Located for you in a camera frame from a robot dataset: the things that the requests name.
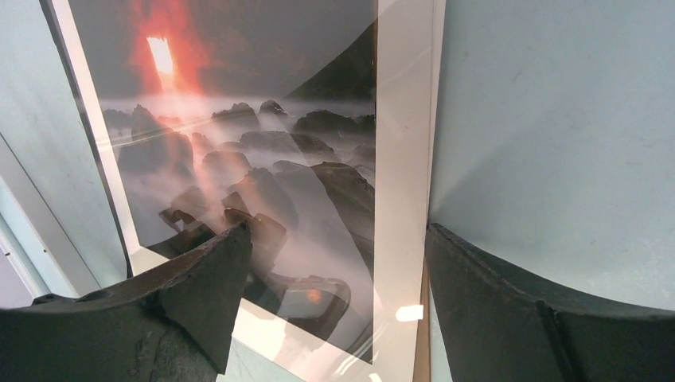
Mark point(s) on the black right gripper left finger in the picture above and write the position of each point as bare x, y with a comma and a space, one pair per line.
173, 322

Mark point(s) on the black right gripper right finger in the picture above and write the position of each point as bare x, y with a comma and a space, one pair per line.
500, 322

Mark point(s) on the sunset landscape photo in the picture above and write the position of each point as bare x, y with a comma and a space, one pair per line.
263, 112

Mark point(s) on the white photo mat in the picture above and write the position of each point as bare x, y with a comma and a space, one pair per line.
311, 121

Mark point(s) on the brown backing board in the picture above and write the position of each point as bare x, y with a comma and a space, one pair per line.
422, 365

